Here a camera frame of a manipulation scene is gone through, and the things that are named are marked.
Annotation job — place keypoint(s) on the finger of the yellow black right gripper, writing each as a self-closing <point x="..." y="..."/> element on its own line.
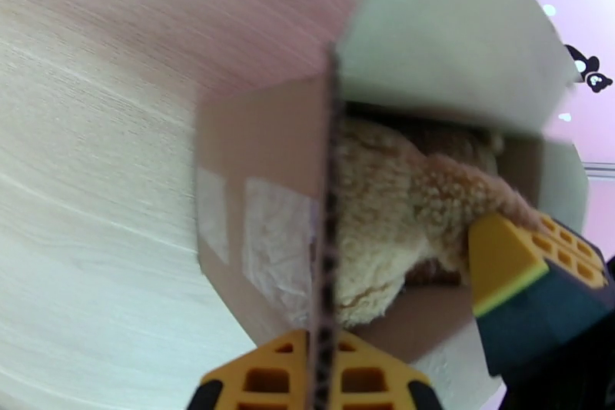
<point x="509" y="259"/>

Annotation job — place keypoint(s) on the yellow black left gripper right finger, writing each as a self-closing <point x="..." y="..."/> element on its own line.
<point x="374" y="375"/>

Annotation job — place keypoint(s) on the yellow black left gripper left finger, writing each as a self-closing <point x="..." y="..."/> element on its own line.
<point x="269" y="375"/>

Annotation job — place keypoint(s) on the beige plush toy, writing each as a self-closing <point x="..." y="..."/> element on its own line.
<point x="384" y="211"/>

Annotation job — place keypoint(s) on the brown cardboard express box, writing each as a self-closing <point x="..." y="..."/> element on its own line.
<point x="269" y="144"/>

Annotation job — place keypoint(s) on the aluminium corner post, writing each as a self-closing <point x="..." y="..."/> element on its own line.
<point x="600" y="169"/>

